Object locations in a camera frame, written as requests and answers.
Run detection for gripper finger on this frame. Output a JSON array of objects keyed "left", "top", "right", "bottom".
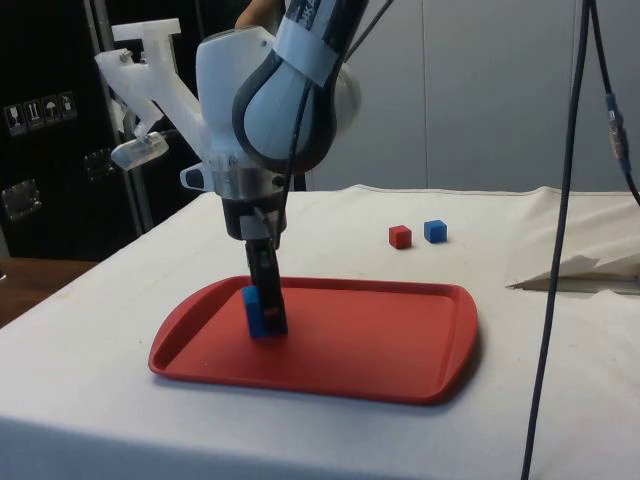
[{"left": 244, "top": 238, "right": 290, "bottom": 336}]

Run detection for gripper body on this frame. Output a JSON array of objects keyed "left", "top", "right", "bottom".
[{"left": 221, "top": 195, "right": 288, "bottom": 249}]

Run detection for large blue block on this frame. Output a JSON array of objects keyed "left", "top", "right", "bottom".
[{"left": 241, "top": 285, "right": 274, "bottom": 340}]

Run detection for red tray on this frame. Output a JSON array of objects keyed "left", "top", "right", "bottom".
[{"left": 147, "top": 275, "right": 479, "bottom": 407}]

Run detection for small red cube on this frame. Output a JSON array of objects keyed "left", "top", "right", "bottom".
[{"left": 388, "top": 224, "right": 413, "bottom": 250}]

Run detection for small blue cube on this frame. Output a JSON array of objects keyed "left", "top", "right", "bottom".
[{"left": 422, "top": 218, "right": 448, "bottom": 245}]

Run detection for black cabinet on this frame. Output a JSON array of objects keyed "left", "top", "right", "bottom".
[{"left": 0, "top": 0, "right": 202, "bottom": 262}]

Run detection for brown wooden side table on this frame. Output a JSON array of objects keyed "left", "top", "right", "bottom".
[{"left": 0, "top": 258, "right": 97, "bottom": 330}]

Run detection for pale lockers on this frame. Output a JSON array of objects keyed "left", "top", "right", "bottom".
[{"left": 303, "top": 0, "right": 640, "bottom": 195}]

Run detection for black cable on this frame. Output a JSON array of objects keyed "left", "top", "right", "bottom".
[
  {"left": 519, "top": 0, "right": 602, "bottom": 480},
  {"left": 589, "top": 0, "right": 640, "bottom": 207},
  {"left": 282, "top": 0, "right": 396, "bottom": 201}
]

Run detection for translucent white printed bracket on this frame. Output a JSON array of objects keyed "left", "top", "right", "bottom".
[{"left": 94, "top": 18, "right": 204, "bottom": 174}]

